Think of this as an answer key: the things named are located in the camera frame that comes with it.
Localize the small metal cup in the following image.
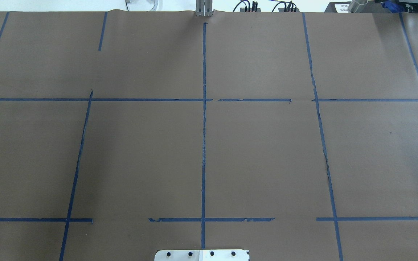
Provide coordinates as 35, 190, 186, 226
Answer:
347, 0, 368, 13

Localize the aluminium frame post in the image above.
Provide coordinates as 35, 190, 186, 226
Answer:
195, 0, 214, 17

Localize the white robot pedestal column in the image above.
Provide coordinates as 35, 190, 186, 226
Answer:
154, 249, 250, 261

